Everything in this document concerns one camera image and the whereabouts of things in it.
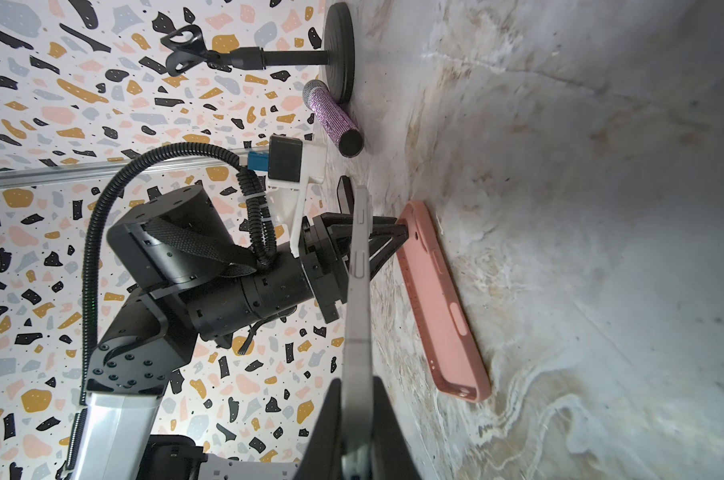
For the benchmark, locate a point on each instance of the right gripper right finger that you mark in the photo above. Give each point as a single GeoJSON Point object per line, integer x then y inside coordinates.
{"type": "Point", "coordinates": [390, 455]}

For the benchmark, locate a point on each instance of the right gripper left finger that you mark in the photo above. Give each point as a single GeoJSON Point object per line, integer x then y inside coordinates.
{"type": "Point", "coordinates": [323, 458]}

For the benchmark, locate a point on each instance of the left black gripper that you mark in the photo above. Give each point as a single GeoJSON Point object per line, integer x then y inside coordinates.
{"type": "Point", "coordinates": [325, 242]}

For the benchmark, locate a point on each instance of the black phone case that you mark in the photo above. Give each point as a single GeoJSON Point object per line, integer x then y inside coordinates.
{"type": "Point", "coordinates": [357, 396]}

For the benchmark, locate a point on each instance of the pink phone case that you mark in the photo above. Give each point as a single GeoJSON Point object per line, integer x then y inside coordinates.
{"type": "Point", "coordinates": [453, 358]}

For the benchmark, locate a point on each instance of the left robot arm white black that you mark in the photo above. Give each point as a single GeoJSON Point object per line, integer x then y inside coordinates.
{"type": "Point", "coordinates": [195, 283]}

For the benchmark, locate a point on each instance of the black phone stand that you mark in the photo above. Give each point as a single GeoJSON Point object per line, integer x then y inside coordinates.
{"type": "Point", "coordinates": [337, 56]}

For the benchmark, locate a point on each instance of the purple glitter tube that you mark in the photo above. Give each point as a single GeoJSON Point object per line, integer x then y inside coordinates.
{"type": "Point", "coordinates": [339, 127]}

